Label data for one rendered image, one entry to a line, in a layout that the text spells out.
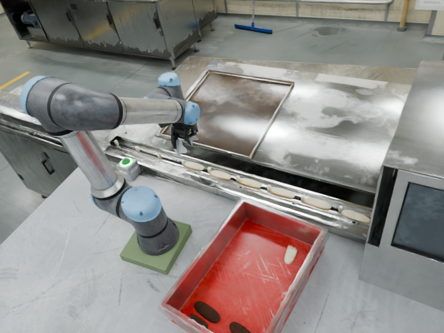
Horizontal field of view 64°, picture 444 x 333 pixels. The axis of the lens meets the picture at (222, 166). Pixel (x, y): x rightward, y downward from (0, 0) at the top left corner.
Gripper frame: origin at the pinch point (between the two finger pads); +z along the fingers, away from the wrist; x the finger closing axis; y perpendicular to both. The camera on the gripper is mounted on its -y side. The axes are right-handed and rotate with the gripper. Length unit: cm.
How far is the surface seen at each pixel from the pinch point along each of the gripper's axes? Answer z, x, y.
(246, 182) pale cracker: 7.9, -0.7, 30.0
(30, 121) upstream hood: 2, -9, -100
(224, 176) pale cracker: 8.0, -1.1, 19.5
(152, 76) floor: 95, 185, -203
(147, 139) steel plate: 12.1, 10.9, -34.9
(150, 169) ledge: 9.0, -9.3, -14.9
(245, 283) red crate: 11, -39, 49
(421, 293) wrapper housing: 7, -22, 97
